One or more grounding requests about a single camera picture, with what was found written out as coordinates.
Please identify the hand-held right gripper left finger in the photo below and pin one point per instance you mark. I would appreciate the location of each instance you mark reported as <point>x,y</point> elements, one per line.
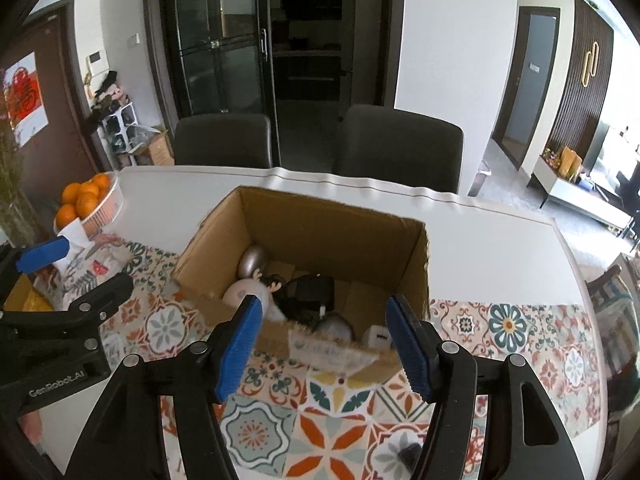
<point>235,355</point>

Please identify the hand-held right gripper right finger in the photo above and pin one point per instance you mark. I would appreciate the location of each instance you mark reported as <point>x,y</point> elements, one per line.
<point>410,350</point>

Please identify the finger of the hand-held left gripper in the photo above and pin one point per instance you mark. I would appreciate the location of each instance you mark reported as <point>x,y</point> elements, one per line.
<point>42,255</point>
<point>107,297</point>

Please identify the white charger plug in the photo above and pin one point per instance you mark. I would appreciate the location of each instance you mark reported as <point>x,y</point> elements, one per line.
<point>376,338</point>

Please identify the black round jar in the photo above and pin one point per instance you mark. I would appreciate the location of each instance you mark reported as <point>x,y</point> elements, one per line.
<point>334,329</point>

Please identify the black power adapter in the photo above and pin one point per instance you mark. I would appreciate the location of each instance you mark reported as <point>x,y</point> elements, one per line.
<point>310,292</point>

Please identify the brown cardboard box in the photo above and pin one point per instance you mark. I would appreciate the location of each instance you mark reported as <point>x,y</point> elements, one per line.
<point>325,230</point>

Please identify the floral tissue cover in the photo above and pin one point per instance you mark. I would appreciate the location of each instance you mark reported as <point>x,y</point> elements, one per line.
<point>82,272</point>

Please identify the glass vase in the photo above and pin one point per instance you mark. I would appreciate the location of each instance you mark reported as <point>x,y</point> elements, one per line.
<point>20,225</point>

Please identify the orange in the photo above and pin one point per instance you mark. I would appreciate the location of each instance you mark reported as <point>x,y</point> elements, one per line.
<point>88,204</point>
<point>101,181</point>
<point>71,193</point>
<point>66,216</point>

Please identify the yellow woven box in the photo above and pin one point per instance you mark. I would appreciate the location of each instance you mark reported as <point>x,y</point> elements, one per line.
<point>31,301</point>

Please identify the white fruit basket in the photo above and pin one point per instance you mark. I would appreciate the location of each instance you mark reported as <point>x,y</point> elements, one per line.
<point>107,210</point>

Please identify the patterned tile table runner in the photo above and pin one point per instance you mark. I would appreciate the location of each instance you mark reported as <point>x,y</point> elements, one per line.
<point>330,440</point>

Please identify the white shoe rack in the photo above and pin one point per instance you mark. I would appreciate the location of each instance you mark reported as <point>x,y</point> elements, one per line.
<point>117,132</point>

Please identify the clear plastic bag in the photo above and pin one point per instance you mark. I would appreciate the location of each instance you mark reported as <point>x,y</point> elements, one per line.
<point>140,137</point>

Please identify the small floor cardboard box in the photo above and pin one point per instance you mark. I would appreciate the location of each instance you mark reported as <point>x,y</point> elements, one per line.
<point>161,149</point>

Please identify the red and white door poster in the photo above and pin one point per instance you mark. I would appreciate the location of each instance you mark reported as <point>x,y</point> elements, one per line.
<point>25,95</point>

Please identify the brown entry door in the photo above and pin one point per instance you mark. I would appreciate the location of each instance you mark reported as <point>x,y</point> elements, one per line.
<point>65,90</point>

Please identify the pile of slippers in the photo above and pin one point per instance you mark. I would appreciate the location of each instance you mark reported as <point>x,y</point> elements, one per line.
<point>107,91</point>

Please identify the dark dining chair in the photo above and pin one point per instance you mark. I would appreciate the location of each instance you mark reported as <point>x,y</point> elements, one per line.
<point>222,140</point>
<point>400,150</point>

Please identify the wooden chair with striped cushion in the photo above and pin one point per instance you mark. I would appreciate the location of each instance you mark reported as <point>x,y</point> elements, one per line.
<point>617,320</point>

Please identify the white low cabinet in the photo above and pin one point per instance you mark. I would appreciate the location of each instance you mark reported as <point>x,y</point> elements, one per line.
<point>575,195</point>

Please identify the yellow paper bag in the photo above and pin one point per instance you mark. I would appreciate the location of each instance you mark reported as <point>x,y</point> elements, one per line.
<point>570,162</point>

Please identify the dark framed glass door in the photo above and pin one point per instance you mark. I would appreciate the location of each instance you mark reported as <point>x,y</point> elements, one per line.
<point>220,50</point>

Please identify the grey interior door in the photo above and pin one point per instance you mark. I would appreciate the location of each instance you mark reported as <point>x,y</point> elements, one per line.
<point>532,80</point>

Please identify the white wall intercom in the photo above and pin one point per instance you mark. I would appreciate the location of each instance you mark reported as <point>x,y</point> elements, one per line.
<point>97,61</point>

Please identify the white light switch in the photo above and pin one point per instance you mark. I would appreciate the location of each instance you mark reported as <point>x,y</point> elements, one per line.
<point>132,39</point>

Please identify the gold wall ornament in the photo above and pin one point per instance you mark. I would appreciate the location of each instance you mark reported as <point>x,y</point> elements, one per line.
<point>590,62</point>

